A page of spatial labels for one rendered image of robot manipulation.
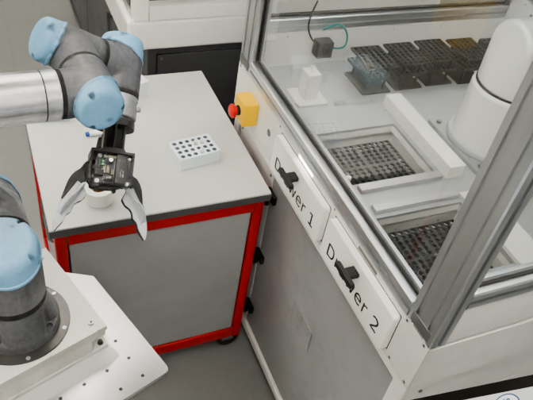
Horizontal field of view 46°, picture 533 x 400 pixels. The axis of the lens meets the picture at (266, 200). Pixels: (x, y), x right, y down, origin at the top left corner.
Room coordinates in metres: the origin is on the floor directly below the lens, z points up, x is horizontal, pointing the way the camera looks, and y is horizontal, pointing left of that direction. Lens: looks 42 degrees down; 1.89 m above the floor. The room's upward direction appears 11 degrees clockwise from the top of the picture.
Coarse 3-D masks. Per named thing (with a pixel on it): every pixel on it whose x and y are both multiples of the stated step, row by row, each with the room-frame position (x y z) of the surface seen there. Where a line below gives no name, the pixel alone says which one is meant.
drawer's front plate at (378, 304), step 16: (336, 224) 1.02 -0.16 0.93; (336, 240) 1.00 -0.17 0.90; (336, 256) 0.98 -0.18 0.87; (352, 256) 0.94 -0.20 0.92; (336, 272) 0.97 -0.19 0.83; (368, 272) 0.90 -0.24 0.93; (368, 288) 0.87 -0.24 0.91; (352, 304) 0.89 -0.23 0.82; (368, 304) 0.86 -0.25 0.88; (384, 304) 0.82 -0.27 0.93; (368, 320) 0.84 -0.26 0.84; (384, 320) 0.81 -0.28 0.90; (384, 336) 0.79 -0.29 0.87
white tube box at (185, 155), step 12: (168, 144) 1.35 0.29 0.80; (180, 144) 1.35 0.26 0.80; (192, 144) 1.36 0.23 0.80; (204, 144) 1.37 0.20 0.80; (216, 144) 1.38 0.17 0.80; (180, 156) 1.30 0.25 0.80; (192, 156) 1.31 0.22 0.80; (204, 156) 1.33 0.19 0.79; (216, 156) 1.35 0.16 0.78; (180, 168) 1.29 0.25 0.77
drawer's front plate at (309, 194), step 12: (276, 144) 1.30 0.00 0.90; (288, 144) 1.28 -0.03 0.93; (276, 156) 1.29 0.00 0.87; (288, 156) 1.24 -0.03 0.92; (288, 168) 1.23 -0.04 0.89; (300, 168) 1.19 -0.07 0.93; (300, 180) 1.17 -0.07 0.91; (312, 180) 1.16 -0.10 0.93; (288, 192) 1.21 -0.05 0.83; (300, 192) 1.16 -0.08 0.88; (312, 192) 1.12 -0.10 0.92; (312, 204) 1.11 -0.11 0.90; (324, 204) 1.08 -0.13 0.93; (300, 216) 1.14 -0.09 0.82; (324, 216) 1.06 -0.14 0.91; (312, 228) 1.09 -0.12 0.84; (324, 228) 1.07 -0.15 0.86
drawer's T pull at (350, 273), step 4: (336, 264) 0.92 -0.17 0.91; (340, 264) 0.92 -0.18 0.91; (336, 268) 0.92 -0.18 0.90; (340, 268) 0.91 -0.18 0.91; (344, 268) 0.91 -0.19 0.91; (348, 268) 0.91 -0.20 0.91; (352, 268) 0.91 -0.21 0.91; (340, 272) 0.90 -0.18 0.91; (344, 272) 0.90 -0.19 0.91; (348, 272) 0.90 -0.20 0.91; (352, 272) 0.90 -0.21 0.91; (356, 272) 0.91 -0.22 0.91; (344, 276) 0.89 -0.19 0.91; (348, 276) 0.89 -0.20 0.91; (352, 276) 0.89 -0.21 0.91; (356, 276) 0.90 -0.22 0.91; (344, 280) 0.88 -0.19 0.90; (348, 280) 0.88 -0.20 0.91; (348, 284) 0.87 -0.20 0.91; (352, 284) 0.87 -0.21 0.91; (352, 288) 0.87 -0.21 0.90
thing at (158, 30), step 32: (96, 0) 2.64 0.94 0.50; (224, 0) 1.95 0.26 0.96; (96, 32) 2.67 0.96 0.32; (128, 32) 1.77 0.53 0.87; (160, 32) 1.82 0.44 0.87; (192, 32) 1.87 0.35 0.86; (224, 32) 1.93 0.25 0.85; (160, 64) 1.85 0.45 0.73; (192, 64) 1.91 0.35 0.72; (224, 64) 1.97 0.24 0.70; (224, 96) 1.97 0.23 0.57
